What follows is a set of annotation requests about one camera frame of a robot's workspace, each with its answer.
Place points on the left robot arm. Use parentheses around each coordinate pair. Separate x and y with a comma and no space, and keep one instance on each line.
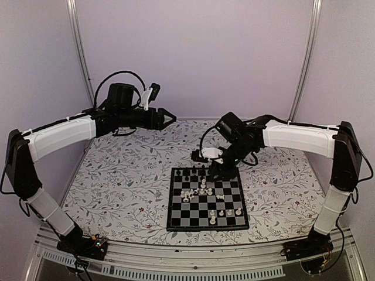
(32,156)

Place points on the right aluminium frame post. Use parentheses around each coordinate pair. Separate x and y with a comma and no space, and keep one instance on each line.
(310,44)

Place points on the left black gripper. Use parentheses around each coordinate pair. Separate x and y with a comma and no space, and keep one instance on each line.
(159,123)

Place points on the aluminium frame post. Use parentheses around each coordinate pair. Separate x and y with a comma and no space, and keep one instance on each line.
(310,44)
(78,42)

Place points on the white king piece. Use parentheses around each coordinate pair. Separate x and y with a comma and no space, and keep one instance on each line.
(212,217)

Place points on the left aluminium frame post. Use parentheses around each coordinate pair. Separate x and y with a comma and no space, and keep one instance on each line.
(78,42)

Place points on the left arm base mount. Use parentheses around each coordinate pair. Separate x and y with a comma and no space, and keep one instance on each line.
(93,247)

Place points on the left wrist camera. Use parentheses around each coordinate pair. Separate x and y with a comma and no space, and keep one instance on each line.
(149,95)

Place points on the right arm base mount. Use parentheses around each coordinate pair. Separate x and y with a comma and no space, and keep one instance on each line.
(313,244)

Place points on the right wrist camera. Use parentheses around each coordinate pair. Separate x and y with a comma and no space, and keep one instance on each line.
(205,154)

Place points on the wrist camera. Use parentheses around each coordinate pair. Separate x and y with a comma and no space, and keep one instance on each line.
(149,95)
(205,154)

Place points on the black pieces row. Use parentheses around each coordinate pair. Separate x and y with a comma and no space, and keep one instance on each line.
(189,174)

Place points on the front aluminium rail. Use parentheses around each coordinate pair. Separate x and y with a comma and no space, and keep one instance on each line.
(132,261)

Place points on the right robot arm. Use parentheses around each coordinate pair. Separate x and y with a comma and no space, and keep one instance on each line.
(333,152)

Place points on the black white chess board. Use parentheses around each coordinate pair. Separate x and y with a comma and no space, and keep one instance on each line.
(199,204)

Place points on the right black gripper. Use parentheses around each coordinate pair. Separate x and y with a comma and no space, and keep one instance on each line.
(225,174)

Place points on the white pieces pile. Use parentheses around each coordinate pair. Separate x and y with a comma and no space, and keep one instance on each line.
(198,192)

